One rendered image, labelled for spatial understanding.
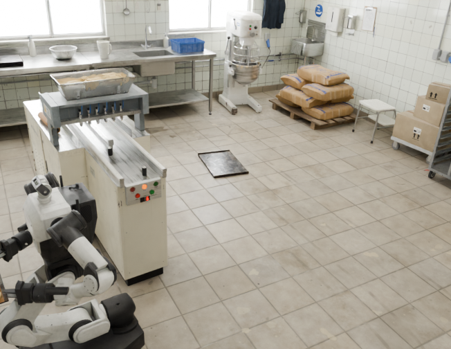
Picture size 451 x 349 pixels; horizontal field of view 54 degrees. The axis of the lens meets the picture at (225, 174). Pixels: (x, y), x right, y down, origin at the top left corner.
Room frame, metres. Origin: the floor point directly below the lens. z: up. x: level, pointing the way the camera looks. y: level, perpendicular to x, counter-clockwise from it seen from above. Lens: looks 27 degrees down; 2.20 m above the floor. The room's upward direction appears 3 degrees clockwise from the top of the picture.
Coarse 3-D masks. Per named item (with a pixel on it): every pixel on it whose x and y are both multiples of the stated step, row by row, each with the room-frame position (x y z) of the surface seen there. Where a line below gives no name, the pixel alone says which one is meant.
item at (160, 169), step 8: (112, 120) 3.41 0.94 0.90; (112, 128) 3.35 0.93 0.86; (120, 128) 3.25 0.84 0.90; (120, 136) 3.20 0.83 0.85; (128, 136) 3.09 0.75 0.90; (128, 144) 3.07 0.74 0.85; (136, 144) 2.96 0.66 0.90; (136, 152) 2.93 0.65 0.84; (144, 152) 2.82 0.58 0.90; (144, 160) 2.82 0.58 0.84; (152, 160) 2.70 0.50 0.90; (160, 168) 2.58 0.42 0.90; (160, 176) 2.59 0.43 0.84
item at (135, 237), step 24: (120, 144) 3.08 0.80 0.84; (96, 168) 2.77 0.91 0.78; (120, 168) 2.68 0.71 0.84; (144, 168) 2.58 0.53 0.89; (96, 192) 2.82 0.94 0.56; (120, 192) 2.43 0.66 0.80; (120, 216) 2.43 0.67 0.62; (144, 216) 2.52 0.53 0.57; (120, 240) 2.44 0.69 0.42; (144, 240) 2.51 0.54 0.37; (120, 264) 2.47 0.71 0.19; (144, 264) 2.51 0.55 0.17
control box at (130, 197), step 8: (128, 184) 2.46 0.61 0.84; (136, 184) 2.47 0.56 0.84; (144, 184) 2.49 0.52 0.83; (152, 184) 2.52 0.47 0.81; (160, 184) 2.55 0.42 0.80; (128, 192) 2.43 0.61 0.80; (136, 192) 2.46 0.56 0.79; (144, 192) 2.49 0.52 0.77; (160, 192) 2.55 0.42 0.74; (128, 200) 2.43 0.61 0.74; (136, 200) 2.46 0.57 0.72; (144, 200) 2.49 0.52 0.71
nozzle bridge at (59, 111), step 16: (48, 96) 3.11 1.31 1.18; (112, 96) 3.18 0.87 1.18; (128, 96) 3.20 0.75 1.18; (144, 96) 3.27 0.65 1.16; (48, 112) 2.98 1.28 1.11; (64, 112) 3.02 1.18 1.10; (128, 112) 3.23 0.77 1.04; (144, 112) 3.27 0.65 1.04; (48, 128) 3.06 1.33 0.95; (144, 128) 3.37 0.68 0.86
